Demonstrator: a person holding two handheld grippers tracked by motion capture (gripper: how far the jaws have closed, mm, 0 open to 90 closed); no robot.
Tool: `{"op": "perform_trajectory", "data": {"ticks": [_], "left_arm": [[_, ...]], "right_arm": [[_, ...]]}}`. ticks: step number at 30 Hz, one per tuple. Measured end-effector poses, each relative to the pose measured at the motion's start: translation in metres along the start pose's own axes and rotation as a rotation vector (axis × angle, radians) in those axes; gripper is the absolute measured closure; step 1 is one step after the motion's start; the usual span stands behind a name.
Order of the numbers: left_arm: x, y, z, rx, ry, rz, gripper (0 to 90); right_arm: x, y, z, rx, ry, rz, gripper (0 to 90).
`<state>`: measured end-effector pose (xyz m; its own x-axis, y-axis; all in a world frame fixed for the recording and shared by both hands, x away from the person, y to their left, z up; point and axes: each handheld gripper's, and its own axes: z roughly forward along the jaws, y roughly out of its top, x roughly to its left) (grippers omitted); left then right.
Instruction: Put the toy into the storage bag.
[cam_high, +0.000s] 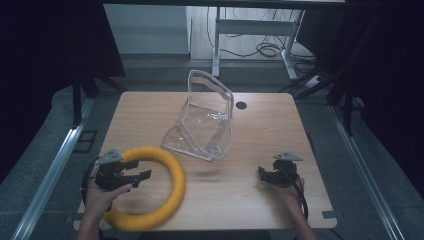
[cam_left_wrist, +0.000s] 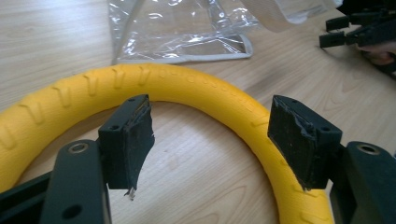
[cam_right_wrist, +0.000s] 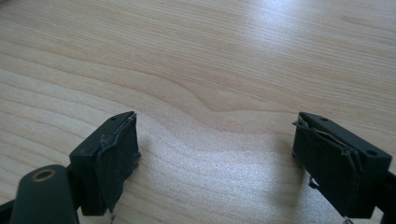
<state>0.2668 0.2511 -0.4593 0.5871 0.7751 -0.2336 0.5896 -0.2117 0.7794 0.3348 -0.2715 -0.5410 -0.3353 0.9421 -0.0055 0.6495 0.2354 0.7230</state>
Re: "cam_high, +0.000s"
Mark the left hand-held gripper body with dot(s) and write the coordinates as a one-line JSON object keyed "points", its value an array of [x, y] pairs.
{"points": [[110, 173]]}

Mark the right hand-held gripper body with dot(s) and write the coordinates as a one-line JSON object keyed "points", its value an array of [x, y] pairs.
{"points": [[284, 170]]}

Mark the person's left hand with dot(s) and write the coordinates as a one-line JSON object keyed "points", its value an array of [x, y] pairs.
{"points": [[100, 198]]}

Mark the person's right hand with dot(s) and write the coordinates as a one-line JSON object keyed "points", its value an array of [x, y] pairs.
{"points": [[290, 196]]}

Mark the clear plastic bag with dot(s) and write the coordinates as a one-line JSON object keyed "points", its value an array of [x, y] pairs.
{"points": [[203, 126]]}

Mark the black stand legs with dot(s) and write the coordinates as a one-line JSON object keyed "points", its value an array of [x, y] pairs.
{"points": [[77, 100], [346, 110]]}

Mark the dark curtain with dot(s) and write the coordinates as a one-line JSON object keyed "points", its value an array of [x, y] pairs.
{"points": [[40, 66], [386, 73]]}

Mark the black floor bracket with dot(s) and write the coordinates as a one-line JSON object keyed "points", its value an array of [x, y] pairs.
{"points": [[86, 141]]}

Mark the aluminium rail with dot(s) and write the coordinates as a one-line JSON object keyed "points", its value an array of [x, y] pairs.
{"points": [[50, 173], [365, 166]]}

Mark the white metal desk frame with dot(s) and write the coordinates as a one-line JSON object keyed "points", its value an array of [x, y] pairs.
{"points": [[253, 27]]}

